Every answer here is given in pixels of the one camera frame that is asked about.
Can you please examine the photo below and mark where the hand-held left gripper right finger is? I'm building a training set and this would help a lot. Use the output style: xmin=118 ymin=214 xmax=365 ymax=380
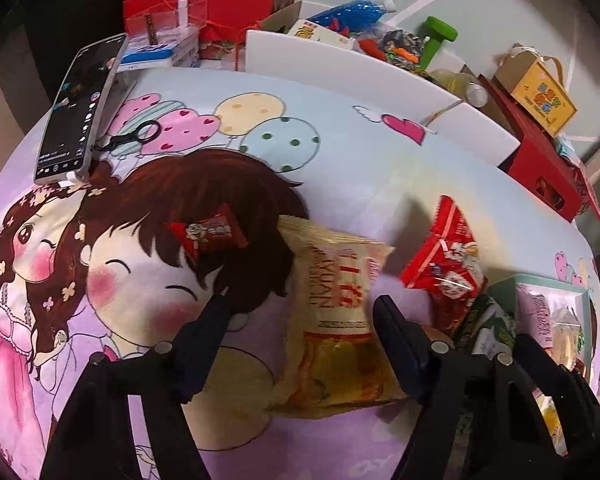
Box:
xmin=372 ymin=294 xmax=570 ymax=480

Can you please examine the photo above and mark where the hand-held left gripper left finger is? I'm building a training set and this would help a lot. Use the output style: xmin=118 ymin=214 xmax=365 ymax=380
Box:
xmin=39 ymin=291 xmax=232 ymax=480

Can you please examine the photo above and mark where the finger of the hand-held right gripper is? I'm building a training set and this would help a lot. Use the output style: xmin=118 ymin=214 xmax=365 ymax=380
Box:
xmin=514 ymin=334 xmax=600 ymax=458

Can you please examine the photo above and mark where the cream yellow snack packet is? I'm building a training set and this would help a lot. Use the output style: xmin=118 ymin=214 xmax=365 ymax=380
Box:
xmin=267 ymin=215 xmax=413 ymax=420

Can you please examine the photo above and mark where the green white snack packet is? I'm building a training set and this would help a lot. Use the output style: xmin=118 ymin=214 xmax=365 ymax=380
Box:
xmin=455 ymin=294 xmax=518 ymax=356

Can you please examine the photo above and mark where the red snack packet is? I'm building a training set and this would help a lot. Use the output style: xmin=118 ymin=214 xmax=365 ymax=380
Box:
xmin=399 ymin=195 xmax=487 ymax=331

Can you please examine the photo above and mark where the white tray with teal rim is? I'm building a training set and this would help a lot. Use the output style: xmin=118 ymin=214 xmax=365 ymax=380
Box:
xmin=485 ymin=272 xmax=600 ymax=406

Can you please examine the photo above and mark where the small red candy packet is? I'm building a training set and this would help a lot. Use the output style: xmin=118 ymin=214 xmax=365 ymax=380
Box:
xmin=169 ymin=203 xmax=248 ymax=261

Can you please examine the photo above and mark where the purple snack packet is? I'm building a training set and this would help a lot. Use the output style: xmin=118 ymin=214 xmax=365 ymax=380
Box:
xmin=522 ymin=292 xmax=556 ymax=348

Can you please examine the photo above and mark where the cartoon printed blanket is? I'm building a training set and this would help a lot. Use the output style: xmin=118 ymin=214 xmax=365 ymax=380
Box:
xmin=0 ymin=67 xmax=600 ymax=480

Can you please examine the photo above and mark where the red patterned bag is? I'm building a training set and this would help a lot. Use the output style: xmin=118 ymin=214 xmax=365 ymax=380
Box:
xmin=575 ymin=160 xmax=600 ymax=221

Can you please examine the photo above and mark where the large red gift box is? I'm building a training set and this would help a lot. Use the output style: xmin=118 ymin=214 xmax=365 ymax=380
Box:
xmin=477 ymin=75 xmax=588 ymax=223

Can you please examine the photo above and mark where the teal packet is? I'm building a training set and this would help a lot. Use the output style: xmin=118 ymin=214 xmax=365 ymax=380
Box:
xmin=555 ymin=132 xmax=583 ymax=166

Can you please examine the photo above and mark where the brown twine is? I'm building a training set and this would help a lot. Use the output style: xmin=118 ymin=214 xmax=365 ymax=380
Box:
xmin=420 ymin=100 xmax=463 ymax=126

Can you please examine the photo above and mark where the smartphone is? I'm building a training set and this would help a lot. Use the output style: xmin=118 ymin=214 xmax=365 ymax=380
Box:
xmin=34 ymin=33 xmax=130 ymax=184

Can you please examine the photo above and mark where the clear plastic bottle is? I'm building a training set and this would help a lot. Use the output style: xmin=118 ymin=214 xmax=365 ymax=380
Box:
xmin=430 ymin=70 xmax=488 ymax=107

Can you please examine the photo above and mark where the blue white box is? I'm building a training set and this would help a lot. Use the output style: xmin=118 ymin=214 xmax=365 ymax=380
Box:
xmin=117 ymin=35 xmax=201 ymax=72

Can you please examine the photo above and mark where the white storage box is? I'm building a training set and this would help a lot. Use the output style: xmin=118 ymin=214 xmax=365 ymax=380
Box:
xmin=245 ymin=1 xmax=522 ymax=167

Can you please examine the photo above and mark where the red orange toy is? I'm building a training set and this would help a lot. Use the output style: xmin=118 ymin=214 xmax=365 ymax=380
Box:
xmin=357 ymin=37 xmax=386 ymax=61

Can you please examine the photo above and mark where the dark colourful snack bag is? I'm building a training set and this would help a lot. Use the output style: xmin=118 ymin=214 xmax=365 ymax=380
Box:
xmin=380 ymin=30 xmax=426 ymax=68

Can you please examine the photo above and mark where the green dumbbell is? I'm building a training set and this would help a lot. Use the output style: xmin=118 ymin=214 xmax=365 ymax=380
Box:
xmin=420 ymin=16 xmax=458 ymax=68

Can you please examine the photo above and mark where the clear plastic box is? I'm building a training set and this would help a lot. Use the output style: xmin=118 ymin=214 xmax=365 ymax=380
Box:
xmin=126 ymin=0 xmax=208 ymax=46

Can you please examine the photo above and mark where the yellow white card box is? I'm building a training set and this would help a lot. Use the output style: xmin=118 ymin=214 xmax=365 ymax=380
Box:
xmin=286 ymin=19 xmax=356 ymax=52

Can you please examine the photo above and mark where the flat red gift box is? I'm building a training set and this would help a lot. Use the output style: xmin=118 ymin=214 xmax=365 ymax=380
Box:
xmin=122 ymin=0 xmax=299 ymax=61

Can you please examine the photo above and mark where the blue gel pouch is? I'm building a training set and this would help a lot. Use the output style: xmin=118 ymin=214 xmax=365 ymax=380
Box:
xmin=307 ymin=0 xmax=397 ymax=31

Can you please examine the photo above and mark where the black cabinet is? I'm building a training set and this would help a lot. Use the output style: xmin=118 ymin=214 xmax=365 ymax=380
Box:
xmin=0 ymin=0 xmax=151 ymax=106

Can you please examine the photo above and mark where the black ring clip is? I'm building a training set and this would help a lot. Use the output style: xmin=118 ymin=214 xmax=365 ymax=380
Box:
xmin=96 ymin=121 xmax=162 ymax=152

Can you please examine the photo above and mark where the yellow gift box with handle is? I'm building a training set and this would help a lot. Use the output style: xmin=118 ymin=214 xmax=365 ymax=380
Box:
xmin=494 ymin=45 xmax=578 ymax=138

